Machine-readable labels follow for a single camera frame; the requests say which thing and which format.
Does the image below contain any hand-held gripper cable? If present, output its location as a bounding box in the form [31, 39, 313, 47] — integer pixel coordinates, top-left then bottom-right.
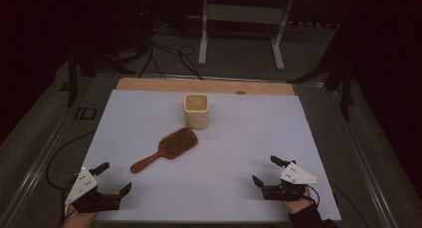
[305, 184, 321, 209]
[59, 176, 79, 224]

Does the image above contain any person's left hand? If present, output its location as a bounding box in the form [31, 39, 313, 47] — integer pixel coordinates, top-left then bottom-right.
[62, 204, 98, 228]

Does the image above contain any beige square cup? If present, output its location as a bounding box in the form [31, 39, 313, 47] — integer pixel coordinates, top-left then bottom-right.
[183, 94, 210, 130]

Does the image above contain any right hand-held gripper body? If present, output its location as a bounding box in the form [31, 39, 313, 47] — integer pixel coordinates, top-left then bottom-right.
[261, 161, 322, 202]

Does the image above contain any brown wooden hairbrush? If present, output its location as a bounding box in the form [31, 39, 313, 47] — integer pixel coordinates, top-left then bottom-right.
[129, 126, 199, 174]

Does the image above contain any white metal stand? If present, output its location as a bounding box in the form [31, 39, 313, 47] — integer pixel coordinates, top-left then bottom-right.
[187, 0, 297, 72]

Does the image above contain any white table mat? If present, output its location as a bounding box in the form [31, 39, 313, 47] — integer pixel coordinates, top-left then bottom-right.
[61, 89, 342, 222]

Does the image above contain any left hand-held gripper cable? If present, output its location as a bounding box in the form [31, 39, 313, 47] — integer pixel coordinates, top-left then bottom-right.
[59, 176, 79, 224]

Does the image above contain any black looped floor cable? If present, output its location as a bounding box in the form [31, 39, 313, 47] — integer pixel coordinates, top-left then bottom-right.
[178, 45, 205, 82]

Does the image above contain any black stand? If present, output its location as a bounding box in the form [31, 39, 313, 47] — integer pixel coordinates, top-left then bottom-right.
[287, 22, 357, 122]
[59, 45, 137, 109]

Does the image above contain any right hand-held gripper cable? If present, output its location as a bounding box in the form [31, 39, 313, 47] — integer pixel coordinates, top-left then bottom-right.
[305, 184, 321, 209]

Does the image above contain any long black curved cable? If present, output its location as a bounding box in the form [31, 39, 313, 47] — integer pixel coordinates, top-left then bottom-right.
[45, 130, 98, 191]

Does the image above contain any aluminium floor rail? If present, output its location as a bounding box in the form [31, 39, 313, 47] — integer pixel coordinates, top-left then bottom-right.
[0, 105, 83, 228]
[327, 88, 391, 228]

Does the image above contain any black straight floor cable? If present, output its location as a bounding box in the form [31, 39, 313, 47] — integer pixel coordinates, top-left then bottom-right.
[137, 25, 167, 80]

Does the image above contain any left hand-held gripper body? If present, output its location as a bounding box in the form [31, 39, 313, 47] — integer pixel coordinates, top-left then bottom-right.
[64, 167, 122, 213]

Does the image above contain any thin black floor cable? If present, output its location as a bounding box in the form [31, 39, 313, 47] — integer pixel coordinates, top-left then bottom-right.
[331, 184, 370, 228]

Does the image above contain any person's right hand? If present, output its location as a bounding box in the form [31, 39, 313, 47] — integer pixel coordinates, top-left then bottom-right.
[283, 187, 315, 215]

